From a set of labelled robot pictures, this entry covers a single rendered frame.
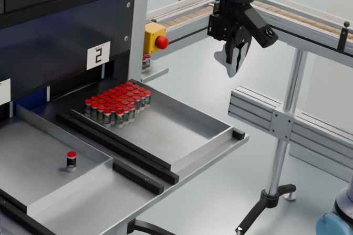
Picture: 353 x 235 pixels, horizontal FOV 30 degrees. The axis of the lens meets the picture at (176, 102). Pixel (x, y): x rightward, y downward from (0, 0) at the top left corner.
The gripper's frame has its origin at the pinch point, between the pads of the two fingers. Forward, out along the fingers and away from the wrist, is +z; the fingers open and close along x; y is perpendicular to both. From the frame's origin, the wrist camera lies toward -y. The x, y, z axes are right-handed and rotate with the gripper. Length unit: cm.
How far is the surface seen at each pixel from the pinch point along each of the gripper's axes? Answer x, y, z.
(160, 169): 21.4, 2.7, 19.5
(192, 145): 5.1, 5.8, 21.2
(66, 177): 38.0, 16.7, 21.2
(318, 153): -85, 8, 65
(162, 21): -36, 53, 13
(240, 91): -86, 48, 54
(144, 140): 12.9, 15.5, 21.2
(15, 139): 37, 37, 21
